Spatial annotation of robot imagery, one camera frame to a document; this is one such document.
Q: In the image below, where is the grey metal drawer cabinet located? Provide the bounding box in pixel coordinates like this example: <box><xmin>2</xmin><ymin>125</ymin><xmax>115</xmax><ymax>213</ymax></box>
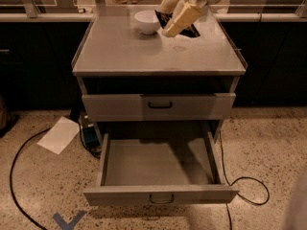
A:
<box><xmin>70</xmin><ymin>5</ymin><xmax>248</xmax><ymax>140</ymax></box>

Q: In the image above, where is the closed upper grey drawer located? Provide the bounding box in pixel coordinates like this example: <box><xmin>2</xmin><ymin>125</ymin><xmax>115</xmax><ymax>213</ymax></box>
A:
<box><xmin>83</xmin><ymin>93</ymin><xmax>235</xmax><ymax>122</ymax></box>

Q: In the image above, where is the open lower grey drawer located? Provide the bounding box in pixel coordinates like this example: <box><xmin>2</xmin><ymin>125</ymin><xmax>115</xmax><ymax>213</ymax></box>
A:
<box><xmin>84</xmin><ymin>132</ymin><xmax>238</xmax><ymax>206</ymax></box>

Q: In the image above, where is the white ceramic bowl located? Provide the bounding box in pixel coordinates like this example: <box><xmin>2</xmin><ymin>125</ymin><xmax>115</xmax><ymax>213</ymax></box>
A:
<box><xmin>134</xmin><ymin>10</ymin><xmax>160</xmax><ymax>35</ymax></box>

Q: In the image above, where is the blue power box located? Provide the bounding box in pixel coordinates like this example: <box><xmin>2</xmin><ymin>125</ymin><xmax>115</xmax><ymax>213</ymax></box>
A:
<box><xmin>83</xmin><ymin>126</ymin><xmax>99</xmax><ymax>148</ymax></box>

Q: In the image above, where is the white paper sheet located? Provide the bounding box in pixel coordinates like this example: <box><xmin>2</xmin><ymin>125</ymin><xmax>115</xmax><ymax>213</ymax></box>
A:
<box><xmin>38</xmin><ymin>117</ymin><xmax>79</xmax><ymax>154</ymax></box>

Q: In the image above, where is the blue tape floor marker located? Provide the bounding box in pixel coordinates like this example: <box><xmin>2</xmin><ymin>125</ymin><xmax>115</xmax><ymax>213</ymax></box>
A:
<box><xmin>52</xmin><ymin>210</ymin><xmax>88</xmax><ymax>230</ymax></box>

